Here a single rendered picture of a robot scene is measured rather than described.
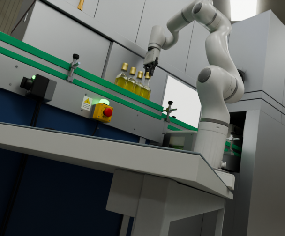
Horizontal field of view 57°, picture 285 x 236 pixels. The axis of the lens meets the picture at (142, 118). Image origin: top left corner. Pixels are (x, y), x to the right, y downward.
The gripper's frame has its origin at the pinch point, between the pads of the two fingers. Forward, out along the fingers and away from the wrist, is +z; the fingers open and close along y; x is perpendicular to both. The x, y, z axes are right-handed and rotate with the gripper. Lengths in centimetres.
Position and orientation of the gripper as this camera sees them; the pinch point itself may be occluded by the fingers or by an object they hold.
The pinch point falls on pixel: (149, 72)
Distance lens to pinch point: 164.3
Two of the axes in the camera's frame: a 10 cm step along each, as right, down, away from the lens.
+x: 7.7, 3.0, 5.7
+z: -2.0, 9.5, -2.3
